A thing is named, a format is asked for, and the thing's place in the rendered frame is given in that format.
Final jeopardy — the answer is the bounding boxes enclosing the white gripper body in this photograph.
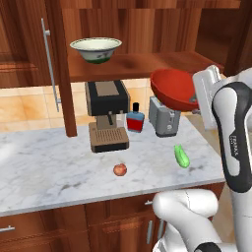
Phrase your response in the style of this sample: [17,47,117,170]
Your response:
[192,64,224,131]

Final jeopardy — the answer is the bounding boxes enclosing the red bowl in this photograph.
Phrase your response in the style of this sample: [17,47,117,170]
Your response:
[150,68,200,113]

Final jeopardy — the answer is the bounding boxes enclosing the green corn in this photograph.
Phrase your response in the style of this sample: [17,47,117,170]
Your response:
[173,144,191,169]

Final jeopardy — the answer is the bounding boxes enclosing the red peach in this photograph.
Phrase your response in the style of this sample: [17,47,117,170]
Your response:
[112,162,128,177]

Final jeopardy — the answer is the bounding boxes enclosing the white bowl with green pattern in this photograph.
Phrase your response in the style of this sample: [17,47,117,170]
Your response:
[69,36,123,65]

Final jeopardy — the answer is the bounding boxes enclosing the grey toaster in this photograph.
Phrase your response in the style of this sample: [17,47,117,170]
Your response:
[148,95,182,139]

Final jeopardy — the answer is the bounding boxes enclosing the blue and red bottle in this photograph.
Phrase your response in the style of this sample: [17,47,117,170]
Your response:
[126,101,146,134]

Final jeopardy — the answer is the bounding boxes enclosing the wooden cupboard shelf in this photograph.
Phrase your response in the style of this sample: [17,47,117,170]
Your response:
[67,50,226,84]

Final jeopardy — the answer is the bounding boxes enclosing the open wooden cupboard door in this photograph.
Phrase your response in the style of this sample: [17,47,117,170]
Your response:
[223,0,252,77]
[44,0,79,138]

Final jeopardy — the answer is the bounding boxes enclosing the black and brown coffee machine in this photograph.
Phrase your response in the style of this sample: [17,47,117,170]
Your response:
[84,79,132,154]

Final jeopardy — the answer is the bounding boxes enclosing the wooden drawer front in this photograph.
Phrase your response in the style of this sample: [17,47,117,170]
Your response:
[107,193,159,219]
[0,205,89,252]

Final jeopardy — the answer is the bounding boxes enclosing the wooden base cupboard door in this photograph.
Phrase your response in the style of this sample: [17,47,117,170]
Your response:
[88,215,159,252]

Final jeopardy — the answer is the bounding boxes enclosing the closed wooden cupboard door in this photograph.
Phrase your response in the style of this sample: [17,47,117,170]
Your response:
[0,0,50,90]

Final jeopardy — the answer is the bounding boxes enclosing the silver base cupboard handle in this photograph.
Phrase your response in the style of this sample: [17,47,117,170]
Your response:
[146,220,154,245]
[157,220,165,241]

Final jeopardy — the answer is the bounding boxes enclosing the long silver cupboard door handle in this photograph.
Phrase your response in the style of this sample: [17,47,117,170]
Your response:
[40,17,62,113]

